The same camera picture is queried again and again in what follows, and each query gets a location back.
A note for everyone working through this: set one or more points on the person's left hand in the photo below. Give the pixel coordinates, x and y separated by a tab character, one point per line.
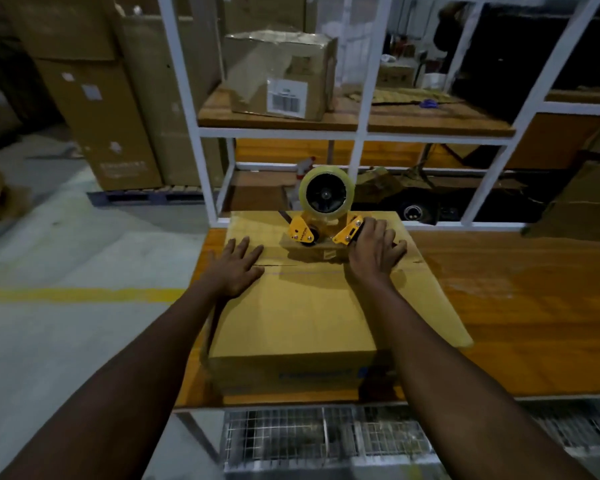
232	272

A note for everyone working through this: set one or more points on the person's right hand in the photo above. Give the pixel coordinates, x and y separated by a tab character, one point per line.
375	252

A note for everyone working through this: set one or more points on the yellow black tape dispenser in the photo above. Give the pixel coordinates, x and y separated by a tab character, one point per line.
300	233

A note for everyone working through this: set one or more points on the yellow-brown cardboard box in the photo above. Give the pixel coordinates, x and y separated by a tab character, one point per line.
300	319

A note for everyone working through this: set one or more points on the person's right forearm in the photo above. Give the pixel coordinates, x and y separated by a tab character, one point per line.
455	394

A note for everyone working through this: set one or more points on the person's left forearm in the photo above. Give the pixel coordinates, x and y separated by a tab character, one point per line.
130	394

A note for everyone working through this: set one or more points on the flattened cardboard sheet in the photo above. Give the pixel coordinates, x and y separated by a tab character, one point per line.
395	94

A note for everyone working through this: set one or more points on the tall plain cardboard box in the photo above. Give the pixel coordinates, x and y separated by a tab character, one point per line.
150	94

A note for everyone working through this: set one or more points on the taped box with barcode label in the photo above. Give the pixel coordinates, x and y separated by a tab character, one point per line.
260	69

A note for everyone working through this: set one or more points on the wide brown cardboard box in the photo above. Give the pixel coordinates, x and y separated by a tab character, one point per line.
60	24

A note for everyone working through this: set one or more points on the black round-logo device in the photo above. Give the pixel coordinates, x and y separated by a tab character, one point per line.
412	212

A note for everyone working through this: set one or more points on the white spray bottle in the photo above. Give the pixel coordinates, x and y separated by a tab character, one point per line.
306	167

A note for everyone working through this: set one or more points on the blue pallet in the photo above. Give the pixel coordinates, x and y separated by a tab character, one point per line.
130	196

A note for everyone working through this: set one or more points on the wooden shelf board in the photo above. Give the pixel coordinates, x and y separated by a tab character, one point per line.
405	119

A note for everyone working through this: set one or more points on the blue scissors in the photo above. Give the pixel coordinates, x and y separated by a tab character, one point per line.
428	103

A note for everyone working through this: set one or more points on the orange wooden table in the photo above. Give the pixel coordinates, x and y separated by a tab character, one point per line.
530	304

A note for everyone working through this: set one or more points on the black monitor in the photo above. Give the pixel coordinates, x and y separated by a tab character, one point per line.
505	59

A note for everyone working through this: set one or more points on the white metal shelf frame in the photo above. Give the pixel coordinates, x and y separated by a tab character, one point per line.
280	133

